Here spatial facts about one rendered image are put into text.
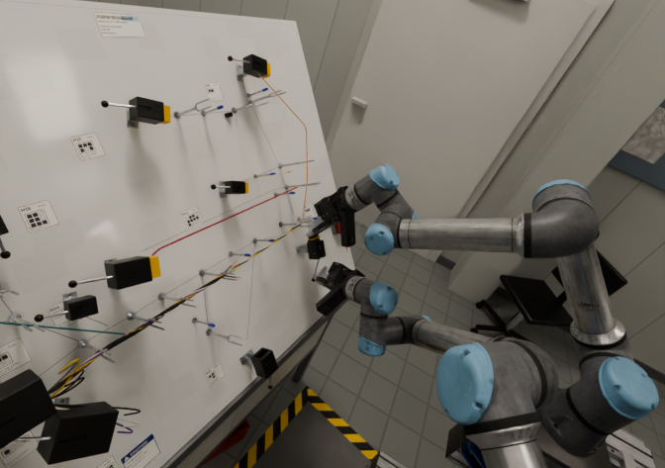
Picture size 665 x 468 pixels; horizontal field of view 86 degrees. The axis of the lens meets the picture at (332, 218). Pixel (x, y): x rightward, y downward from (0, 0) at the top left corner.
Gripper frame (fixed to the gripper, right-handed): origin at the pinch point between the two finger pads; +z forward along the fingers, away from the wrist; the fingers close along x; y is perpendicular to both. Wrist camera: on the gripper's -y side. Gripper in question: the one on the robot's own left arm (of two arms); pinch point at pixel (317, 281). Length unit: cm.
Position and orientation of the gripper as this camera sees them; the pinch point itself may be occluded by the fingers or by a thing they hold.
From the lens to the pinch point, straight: 123.6
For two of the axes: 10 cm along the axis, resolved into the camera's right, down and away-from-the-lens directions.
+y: 4.8, -8.3, 2.7
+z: -5.4, -0.4, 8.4
